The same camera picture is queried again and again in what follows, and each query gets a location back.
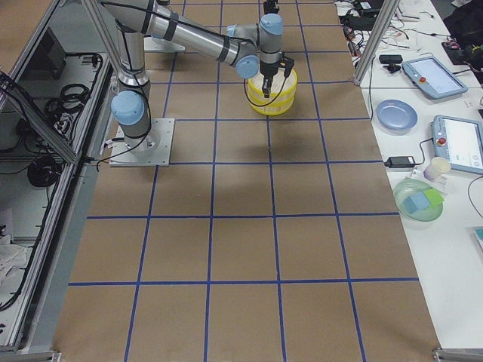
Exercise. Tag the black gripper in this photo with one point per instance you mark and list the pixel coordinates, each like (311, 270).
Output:
(267, 70)

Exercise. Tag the yellow steamer basket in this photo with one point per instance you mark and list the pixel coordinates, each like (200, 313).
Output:
(289, 88)

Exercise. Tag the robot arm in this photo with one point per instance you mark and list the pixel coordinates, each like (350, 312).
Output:
(250, 49)
(270, 7)

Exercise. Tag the yellow steamer with cloth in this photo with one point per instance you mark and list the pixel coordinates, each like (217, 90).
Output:
(280, 106)

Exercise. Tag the blue plate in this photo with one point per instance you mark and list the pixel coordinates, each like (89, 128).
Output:
(396, 117)

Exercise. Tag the teach pendant tablet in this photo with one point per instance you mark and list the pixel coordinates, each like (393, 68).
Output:
(459, 141)
(433, 78)

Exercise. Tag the black power brick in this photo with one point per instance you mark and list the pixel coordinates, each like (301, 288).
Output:
(400, 162)

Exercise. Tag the paper cup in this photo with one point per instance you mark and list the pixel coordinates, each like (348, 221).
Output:
(436, 167)

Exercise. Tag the green bowl with blocks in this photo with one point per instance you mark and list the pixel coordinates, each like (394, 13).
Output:
(418, 200)

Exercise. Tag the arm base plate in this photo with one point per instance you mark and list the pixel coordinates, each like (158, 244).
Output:
(160, 45)
(154, 150)

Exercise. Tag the aluminium frame post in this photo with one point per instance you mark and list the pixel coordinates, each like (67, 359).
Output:
(381, 24)

